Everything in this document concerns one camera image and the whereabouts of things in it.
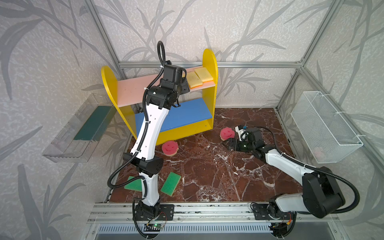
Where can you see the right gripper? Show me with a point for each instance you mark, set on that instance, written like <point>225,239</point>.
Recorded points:
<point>235,143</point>

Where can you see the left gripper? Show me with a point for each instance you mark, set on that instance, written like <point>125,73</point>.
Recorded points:
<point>183,83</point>

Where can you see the pink smiley sponge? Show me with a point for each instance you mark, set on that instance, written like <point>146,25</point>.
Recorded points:
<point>170,148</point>
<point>227,133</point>

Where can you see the yellow sponge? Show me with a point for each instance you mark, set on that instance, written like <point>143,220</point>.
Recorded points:
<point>193,80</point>
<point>204,75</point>

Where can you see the green sponge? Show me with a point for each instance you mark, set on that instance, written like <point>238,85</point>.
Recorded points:
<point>170,184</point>

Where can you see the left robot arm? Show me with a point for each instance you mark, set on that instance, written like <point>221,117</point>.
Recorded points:
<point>157,102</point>

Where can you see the green sponge under arm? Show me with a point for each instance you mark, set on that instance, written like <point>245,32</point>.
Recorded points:
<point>134,186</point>

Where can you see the blue lower shelf board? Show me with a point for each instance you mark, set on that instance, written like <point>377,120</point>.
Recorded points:
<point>188,113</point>

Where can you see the pink top shelf board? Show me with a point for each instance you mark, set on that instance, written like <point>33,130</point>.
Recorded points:
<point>131,91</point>

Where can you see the pink item in basket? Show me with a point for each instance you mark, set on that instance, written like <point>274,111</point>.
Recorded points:
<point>319,154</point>

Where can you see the dark green scouring pad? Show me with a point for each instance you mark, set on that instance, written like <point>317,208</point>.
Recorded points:
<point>96,124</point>

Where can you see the green circuit board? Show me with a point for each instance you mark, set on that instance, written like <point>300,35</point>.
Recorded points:
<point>156,227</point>

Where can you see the yellow shelf unit frame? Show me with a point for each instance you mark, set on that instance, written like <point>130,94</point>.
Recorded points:
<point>134,121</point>

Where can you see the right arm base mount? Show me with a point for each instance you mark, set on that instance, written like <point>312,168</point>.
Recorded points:
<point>269,211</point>

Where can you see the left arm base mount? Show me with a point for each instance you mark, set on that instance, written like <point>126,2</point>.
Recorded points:
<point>162,212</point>

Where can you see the white wire mesh basket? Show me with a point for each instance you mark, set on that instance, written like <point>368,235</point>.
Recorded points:
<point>322,125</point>

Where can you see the clear plastic wall tray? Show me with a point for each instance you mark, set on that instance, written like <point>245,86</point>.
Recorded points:
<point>64,149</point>

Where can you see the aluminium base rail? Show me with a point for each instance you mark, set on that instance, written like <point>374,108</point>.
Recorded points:
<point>184,212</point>

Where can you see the aluminium enclosure frame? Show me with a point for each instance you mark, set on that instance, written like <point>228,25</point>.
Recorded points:
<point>304,80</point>

